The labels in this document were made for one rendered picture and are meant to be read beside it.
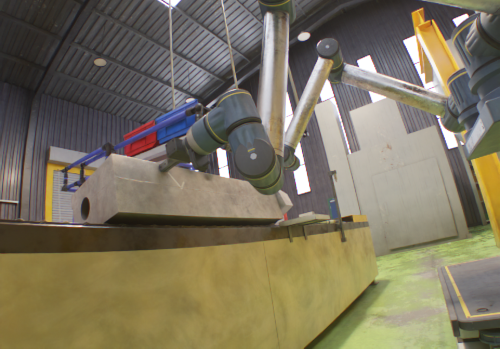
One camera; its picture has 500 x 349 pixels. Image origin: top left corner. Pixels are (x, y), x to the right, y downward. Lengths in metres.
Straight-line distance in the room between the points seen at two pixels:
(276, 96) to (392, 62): 11.15
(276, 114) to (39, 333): 0.88
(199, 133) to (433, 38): 4.94
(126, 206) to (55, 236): 0.23
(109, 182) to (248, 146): 0.44
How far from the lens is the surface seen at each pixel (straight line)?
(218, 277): 1.08
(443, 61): 5.23
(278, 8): 1.19
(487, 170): 4.75
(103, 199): 0.94
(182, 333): 0.97
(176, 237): 0.96
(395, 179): 7.00
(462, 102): 1.68
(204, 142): 0.83
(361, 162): 7.25
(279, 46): 1.07
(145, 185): 0.94
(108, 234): 0.82
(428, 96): 1.92
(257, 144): 0.72
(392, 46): 12.36
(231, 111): 0.77
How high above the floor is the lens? 0.66
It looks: 17 degrees up
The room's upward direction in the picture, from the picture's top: 9 degrees counter-clockwise
